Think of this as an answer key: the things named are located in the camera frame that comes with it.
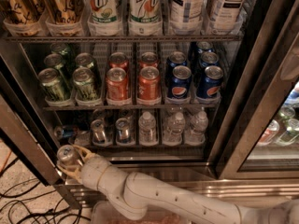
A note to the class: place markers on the middle wire fridge shelf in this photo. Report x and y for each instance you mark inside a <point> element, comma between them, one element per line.
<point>163,106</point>

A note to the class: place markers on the front left green can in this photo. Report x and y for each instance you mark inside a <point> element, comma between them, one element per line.
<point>53,85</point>

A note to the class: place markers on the rear left orange can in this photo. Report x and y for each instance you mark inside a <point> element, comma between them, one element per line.
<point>118,59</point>

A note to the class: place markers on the middle right green can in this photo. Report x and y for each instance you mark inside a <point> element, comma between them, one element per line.
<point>87,60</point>

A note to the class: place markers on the front right pepsi can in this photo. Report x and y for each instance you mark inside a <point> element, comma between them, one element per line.
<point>210,82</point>

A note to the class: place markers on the red can behind glass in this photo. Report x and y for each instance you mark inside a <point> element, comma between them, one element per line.
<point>269,133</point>

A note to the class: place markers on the left tea bottle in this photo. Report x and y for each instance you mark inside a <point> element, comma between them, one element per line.
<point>186,11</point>

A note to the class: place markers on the green can behind glass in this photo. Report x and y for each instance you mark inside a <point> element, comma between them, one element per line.
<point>289,126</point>

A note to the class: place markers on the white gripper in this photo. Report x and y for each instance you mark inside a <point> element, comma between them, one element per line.
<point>91,173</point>

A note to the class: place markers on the front right green can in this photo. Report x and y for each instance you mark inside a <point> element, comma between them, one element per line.
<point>84,82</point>

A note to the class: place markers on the right gold lacroix can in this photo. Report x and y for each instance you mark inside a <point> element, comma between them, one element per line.
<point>63,12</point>

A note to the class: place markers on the orange can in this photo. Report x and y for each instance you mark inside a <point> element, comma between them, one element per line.
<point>148,59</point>
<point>149,83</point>
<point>118,59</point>
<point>117,84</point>

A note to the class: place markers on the front right orange can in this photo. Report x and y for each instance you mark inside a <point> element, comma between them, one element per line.
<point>149,83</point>

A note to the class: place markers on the front left pepsi can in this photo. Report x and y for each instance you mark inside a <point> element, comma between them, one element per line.
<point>180,82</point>

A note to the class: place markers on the right clear water bottle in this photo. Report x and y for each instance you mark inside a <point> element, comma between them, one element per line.
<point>195,132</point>

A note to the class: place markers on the middle left green can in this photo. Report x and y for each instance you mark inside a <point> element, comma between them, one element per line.
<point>57,62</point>

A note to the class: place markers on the pepsi can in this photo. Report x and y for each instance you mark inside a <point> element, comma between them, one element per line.
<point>180,82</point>
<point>174,59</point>
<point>209,58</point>
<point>204,46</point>
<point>210,82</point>

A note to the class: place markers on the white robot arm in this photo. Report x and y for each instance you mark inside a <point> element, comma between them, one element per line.
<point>131,194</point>

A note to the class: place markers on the redbull can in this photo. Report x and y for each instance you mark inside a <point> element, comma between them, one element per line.
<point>65,131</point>
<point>123,130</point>
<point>68,155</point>
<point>99,133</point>
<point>126,113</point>
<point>99,114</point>

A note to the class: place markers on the left 7up bottle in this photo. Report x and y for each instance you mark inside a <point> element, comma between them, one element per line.
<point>104,11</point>

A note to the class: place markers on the left gold lacroix can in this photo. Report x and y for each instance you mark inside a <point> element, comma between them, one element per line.
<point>22,11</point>

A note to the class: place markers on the wire fridge shelf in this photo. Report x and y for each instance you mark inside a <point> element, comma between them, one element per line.
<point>163,106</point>
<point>121,39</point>

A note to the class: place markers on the rear green can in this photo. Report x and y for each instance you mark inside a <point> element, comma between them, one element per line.
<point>62,49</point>

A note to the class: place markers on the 7up bottle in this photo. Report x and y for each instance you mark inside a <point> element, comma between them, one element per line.
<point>104,11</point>
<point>144,11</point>

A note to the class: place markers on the middle clear water bottle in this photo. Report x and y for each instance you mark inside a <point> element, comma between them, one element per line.
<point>173,129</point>

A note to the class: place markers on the rear right pepsi can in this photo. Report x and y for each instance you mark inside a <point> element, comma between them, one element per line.
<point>204,46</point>

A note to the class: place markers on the left clear plastic bin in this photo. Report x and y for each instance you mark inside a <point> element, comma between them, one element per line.
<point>105,213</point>

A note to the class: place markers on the left clear water bottle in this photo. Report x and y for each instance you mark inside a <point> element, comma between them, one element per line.
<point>147,129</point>

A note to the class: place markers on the open left fridge door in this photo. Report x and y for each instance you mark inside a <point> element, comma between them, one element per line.
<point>17,136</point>

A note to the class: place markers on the right 7up bottle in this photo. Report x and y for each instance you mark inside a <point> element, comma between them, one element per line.
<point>144,11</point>

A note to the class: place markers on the steel fridge door frame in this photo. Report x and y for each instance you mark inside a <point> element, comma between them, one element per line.
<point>263,75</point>

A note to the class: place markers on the rear left pepsi can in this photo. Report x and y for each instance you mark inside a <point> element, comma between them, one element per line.
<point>174,59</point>

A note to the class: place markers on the middle right pepsi can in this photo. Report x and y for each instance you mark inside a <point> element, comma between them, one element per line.
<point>209,58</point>

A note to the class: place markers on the front left orange can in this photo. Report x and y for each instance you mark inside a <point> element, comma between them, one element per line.
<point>117,84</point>

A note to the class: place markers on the clear water bottle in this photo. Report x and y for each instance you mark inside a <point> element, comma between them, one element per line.
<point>147,129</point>
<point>195,132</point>
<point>173,129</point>

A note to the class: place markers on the upper wire fridge shelf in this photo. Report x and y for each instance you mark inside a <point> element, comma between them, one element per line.
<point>121,39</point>

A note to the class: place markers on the rear right orange can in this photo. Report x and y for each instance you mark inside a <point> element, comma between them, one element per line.
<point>148,59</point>

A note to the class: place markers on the gold lacroix can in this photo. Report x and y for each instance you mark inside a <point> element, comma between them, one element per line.
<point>63,12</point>
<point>22,11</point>

